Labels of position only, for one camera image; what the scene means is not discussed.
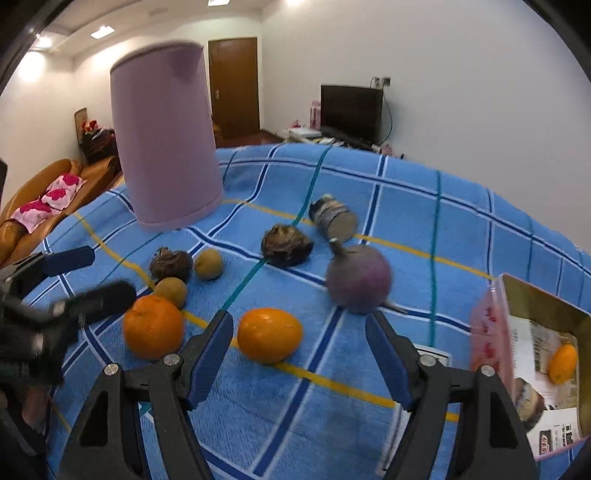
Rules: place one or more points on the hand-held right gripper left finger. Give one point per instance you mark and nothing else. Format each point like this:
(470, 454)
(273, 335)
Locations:
(212, 355)

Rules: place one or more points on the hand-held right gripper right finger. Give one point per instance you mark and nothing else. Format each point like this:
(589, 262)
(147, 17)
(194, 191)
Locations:
(388, 355)

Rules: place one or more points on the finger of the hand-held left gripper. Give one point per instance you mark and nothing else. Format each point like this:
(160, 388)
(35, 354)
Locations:
(69, 259)
(99, 300)

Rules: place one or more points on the oval orange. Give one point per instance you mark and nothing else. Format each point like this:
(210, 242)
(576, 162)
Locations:
(268, 334)

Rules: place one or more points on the round orange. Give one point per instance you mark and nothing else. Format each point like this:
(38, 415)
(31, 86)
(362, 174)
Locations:
(152, 327)

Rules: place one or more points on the tan kiwi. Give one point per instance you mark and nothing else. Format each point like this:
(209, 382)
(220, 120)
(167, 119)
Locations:
(208, 264)
(171, 290)

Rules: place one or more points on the small dark brown water chestnut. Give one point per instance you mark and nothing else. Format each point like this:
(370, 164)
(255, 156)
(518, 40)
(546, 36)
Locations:
(170, 265)

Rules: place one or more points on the pink gold-lined box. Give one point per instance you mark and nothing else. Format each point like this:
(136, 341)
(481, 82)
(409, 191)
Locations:
(531, 341)

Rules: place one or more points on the small orange kumquat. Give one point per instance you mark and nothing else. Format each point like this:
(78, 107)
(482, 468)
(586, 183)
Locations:
(564, 363)

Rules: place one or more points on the person's left hand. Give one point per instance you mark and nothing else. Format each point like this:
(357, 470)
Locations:
(36, 408)

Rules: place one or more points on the pink floral cushion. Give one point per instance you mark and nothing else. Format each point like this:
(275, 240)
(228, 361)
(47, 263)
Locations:
(64, 191)
(31, 214)

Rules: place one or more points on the round purple turnip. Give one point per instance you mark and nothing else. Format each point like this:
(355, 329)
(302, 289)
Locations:
(359, 279)

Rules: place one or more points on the orange leather sofa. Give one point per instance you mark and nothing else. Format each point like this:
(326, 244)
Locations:
(51, 170)

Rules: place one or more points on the large dark brown water chestnut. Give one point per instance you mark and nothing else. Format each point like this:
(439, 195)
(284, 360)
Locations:
(286, 247)

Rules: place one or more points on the metal can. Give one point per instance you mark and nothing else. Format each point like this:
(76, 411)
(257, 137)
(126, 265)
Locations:
(334, 219)

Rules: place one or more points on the lavender electric kettle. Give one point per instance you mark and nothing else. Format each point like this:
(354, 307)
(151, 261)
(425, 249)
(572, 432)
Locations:
(166, 138)

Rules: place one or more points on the blue plaid blanket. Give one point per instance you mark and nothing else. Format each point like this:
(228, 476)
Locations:
(369, 194)

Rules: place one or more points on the square ceiling light panel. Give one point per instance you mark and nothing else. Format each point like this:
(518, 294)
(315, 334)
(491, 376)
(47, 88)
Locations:
(102, 32)

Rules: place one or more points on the white television stand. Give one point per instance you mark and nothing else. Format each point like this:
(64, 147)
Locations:
(300, 136)

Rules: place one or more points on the brown wooden door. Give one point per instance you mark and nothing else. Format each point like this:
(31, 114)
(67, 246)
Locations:
(235, 83)

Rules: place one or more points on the black television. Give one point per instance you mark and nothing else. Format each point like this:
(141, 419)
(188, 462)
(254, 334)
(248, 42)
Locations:
(351, 110)

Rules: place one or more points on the wall socket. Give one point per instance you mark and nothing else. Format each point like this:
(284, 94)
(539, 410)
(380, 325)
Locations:
(381, 81)

